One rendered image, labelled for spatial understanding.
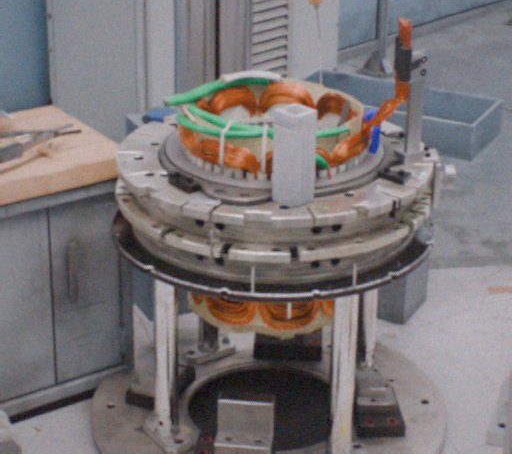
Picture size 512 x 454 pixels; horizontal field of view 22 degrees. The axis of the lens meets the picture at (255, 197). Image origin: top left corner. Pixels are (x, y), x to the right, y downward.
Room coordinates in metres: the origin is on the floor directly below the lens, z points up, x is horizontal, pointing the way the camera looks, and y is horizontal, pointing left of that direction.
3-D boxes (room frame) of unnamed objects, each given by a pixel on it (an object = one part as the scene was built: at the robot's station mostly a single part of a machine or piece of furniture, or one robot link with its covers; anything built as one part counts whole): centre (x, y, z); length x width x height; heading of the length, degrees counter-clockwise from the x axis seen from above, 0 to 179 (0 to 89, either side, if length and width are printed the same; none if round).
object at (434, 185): (1.27, -0.18, 1.07); 0.04 x 0.02 x 0.05; 179
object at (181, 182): (1.18, 0.07, 1.10); 0.03 x 0.01 x 0.01; 41
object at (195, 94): (1.31, 0.04, 1.15); 0.15 x 0.04 x 0.02; 131
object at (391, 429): (1.25, -0.13, 0.81); 0.08 x 0.05 x 0.01; 5
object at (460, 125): (1.55, -0.16, 0.92); 0.25 x 0.11 x 0.28; 63
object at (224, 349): (1.38, 0.05, 0.81); 0.07 x 0.03 x 0.01; 123
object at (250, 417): (1.15, 0.01, 0.85); 0.06 x 0.04 x 0.05; 83
